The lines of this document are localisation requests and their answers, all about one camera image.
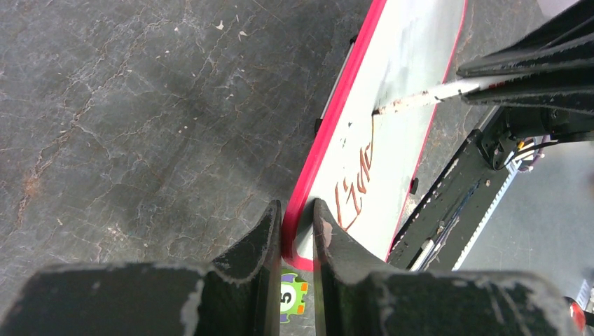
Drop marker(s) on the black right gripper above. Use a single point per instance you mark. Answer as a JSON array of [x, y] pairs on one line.
[[560, 102]]

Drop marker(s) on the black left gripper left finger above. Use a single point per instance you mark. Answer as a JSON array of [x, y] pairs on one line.
[[237, 293]]

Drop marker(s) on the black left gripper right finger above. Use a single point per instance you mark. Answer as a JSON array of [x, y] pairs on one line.
[[357, 293]]

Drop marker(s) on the white marker pen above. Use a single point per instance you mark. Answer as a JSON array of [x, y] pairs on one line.
[[442, 92]]

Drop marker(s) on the white board with pink frame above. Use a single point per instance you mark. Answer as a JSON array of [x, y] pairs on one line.
[[362, 165]]

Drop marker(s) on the green owl number toy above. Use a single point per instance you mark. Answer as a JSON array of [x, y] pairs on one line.
[[293, 289]]

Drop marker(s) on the black board clip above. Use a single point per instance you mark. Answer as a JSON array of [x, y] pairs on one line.
[[413, 186]]

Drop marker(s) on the white slotted cable duct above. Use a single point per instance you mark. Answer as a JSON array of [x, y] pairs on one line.
[[513, 169]]

